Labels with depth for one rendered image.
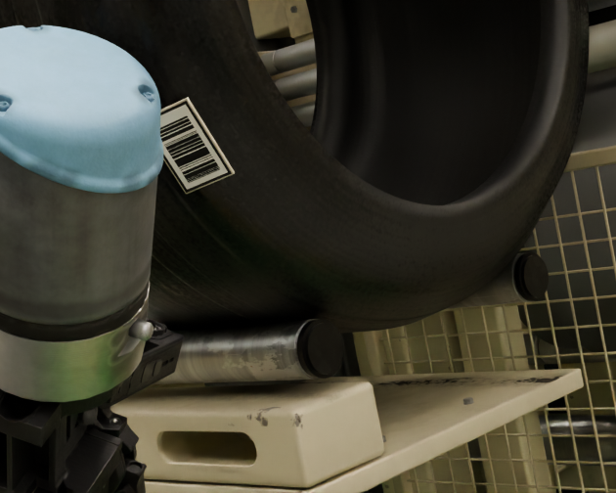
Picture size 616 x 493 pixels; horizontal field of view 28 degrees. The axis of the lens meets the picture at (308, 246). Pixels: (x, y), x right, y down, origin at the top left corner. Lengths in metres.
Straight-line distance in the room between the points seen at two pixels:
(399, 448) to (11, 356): 0.45
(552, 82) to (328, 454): 0.41
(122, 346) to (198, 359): 0.38
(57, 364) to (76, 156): 0.12
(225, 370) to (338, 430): 0.11
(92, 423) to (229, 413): 0.26
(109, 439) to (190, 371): 0.32
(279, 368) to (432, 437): 0.15
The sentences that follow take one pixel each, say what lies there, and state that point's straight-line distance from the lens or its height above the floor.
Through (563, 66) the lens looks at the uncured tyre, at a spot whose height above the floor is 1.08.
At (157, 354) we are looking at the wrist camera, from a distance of 0.73.
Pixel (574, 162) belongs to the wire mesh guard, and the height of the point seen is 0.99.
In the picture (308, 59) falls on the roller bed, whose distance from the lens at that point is 1.52.
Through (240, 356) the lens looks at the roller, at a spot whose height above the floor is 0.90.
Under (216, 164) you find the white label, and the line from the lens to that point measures 0.81.
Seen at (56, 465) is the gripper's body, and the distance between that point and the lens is 0.66.
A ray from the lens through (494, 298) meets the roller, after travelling 1.14.
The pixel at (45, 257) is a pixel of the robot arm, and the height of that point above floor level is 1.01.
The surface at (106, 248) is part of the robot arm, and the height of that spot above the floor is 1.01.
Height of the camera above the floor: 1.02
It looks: 3 degrees down
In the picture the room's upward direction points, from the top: 11 degrees counter-clockwise
